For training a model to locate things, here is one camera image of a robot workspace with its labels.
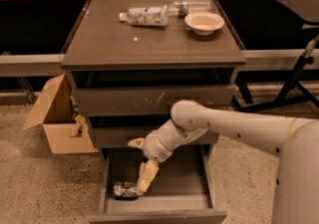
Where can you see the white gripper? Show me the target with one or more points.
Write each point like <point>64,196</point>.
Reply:
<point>156,147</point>

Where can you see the crushed 7up can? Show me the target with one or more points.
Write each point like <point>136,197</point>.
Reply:
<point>125,190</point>

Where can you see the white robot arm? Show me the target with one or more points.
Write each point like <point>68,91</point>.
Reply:
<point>294,140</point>

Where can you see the grey middle drawer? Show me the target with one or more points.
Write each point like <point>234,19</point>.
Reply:
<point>117,130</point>

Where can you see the grey drawer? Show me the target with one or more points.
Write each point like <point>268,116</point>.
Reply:
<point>180,194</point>
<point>117,130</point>
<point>134,92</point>

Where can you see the grey bottom drawer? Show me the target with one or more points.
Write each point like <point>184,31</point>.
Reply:
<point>180,194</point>

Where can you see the grey top drawer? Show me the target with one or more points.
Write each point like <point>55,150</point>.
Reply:
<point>134,92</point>

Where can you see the grey drawer cabinet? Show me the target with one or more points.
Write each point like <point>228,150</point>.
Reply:
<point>174,46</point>

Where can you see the items inside cardboard box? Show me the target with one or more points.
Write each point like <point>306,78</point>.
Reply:
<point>77,117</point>

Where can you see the open cardboard box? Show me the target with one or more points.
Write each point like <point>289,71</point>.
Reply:
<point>53,112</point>

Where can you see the large clear water bottle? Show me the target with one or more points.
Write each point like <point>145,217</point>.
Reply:
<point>145,16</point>

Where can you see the white bowl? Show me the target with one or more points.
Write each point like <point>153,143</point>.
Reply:
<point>204,23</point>

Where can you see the small clear water bottle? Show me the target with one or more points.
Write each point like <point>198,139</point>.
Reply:
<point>181,8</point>

